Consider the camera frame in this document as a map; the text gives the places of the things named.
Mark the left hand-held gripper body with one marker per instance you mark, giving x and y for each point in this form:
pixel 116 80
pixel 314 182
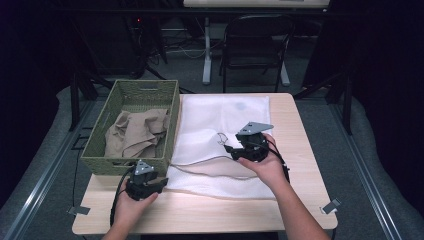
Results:
pixel 141 181

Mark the metal floor rail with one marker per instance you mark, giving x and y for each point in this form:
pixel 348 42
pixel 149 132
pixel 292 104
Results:
pixel 366 173
pixel 43 180

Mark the black folding chair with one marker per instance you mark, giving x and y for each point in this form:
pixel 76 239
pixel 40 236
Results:
pixel 256 36

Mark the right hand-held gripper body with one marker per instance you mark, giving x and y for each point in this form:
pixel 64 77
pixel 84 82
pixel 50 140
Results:
pixel 255 146

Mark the white desk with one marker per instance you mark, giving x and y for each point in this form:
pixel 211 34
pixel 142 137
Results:
pixel 207 53

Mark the person's left hand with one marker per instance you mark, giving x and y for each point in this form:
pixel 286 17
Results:
pixel 128 208

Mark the white mesh laundry bag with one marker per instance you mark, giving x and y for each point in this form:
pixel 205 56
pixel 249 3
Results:
pixel 206 116

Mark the grey metal table clip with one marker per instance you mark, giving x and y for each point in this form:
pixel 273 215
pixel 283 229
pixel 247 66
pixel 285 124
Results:
pixel 330 206
pixel 79 210

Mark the black metal stand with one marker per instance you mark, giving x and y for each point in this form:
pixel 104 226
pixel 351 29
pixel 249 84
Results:
pixel 75 100
pixel 346 103

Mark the person's right hand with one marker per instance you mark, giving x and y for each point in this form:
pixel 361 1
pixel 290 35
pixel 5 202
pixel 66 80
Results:
pixel 268 168

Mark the green woven basket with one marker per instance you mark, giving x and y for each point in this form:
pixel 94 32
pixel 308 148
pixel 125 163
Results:
pixel 133 93

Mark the beige cloth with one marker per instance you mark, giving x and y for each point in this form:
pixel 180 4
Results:
pixel 136 133

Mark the black tripod stand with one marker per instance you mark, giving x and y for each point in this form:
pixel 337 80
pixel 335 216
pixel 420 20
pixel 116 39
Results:
pixel 143 50

